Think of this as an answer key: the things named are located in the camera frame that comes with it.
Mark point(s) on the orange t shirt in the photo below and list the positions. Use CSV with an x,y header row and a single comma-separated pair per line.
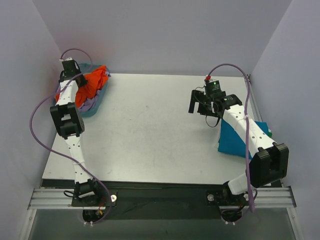
x,y
96,80

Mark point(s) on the teal plastic basket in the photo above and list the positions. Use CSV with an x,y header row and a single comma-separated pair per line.
x,y
92,110

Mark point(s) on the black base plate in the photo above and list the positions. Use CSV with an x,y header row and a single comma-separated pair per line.
x,y
128,211

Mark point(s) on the purple t shirt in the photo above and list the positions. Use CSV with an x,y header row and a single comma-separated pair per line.
x,y
88,102

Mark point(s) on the aluminium mounting rail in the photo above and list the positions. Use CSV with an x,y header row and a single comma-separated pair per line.
x,y
52,199

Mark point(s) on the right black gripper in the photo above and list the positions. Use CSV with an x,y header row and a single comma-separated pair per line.
x,y
200,99

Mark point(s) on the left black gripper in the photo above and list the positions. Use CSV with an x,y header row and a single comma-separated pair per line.
x,y
81,80

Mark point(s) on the folded blue t shirt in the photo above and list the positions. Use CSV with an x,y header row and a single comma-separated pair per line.
x,y
232,144

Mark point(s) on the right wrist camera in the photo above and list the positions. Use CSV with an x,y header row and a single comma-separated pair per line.
x,y
212,88

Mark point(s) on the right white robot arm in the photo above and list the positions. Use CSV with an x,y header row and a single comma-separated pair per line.
x,y
266,160

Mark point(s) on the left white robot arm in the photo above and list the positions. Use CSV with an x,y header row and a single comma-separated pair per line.
x,y
69,125

